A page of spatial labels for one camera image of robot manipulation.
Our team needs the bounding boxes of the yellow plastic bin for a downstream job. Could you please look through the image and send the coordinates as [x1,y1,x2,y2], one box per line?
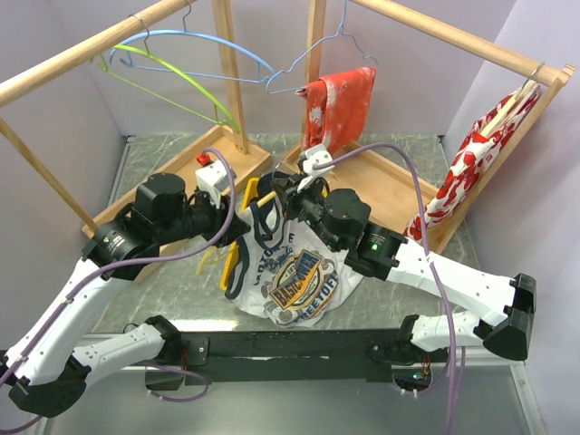
[220,178,259,292]

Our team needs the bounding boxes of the wooden hanger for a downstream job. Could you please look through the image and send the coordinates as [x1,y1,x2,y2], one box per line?
[479,82,535,138]

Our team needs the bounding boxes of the red floral white garment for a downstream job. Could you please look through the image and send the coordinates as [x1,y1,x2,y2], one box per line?
[424,82,540,229]

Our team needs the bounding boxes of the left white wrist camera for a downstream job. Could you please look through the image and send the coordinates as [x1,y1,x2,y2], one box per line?
[195,155,237,208]

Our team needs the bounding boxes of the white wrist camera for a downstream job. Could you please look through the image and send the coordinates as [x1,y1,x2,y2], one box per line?
[300,144,334,179]
[195,155,237,208]

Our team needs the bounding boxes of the orange tie-dye garment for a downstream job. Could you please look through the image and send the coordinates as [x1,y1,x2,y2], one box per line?
[295,67,376,154]

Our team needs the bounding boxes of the green hanger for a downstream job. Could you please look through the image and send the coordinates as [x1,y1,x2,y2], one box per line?
[96,43,241,133]

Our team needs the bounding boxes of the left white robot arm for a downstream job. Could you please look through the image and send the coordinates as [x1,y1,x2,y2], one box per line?
[1,163,248,418]

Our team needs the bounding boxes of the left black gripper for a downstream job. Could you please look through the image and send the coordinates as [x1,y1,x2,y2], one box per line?
[157,184,251,247]

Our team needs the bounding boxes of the yellow hanger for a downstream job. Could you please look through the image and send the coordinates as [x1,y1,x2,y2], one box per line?
[195,153,309,276]

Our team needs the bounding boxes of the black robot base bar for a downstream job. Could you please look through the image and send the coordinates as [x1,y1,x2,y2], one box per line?
[151,329,448,383]

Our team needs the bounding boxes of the blue wire hanger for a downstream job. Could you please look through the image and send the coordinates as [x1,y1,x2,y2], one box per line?
[265,1,380,95]

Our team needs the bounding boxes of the blue plastic hanger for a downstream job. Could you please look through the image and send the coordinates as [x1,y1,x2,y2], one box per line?
[101,14,276,84]

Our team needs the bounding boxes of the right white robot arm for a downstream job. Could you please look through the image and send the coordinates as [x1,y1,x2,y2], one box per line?
[271,175,537,362]

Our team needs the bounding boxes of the dark navy garment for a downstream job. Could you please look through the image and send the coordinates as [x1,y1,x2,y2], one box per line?
[256,171,285,199]

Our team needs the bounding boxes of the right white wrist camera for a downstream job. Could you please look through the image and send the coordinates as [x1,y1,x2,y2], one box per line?
[300,144,334,179]

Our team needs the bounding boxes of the right wooden clothes rack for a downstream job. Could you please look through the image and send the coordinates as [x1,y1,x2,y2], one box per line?
[330,1,576,253]

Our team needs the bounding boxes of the white graphic tank top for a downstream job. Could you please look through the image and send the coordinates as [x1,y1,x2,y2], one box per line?
[225,200,363,327]

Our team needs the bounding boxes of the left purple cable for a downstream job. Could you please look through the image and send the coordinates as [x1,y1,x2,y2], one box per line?
[0,148,237,434]

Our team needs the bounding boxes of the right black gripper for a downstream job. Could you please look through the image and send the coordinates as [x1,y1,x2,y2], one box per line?
[271,172,343,253]

